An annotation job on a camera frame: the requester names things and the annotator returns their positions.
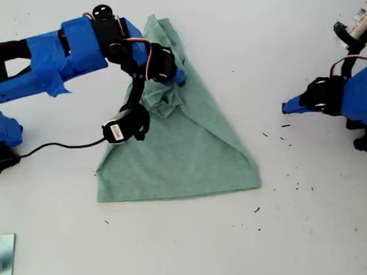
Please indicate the green t-shirt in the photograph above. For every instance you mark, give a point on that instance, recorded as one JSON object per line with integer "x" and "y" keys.
{"x": 179, "y": 162}

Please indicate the gripper's black camera box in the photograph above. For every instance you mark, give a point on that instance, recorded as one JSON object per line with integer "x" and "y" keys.
{"x": 123, "y": 128}

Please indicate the gripper's black camera stalk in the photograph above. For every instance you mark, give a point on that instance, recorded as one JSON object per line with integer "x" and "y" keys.
{"x": 135, "y": 90}
{"x": 350, "y": 58}

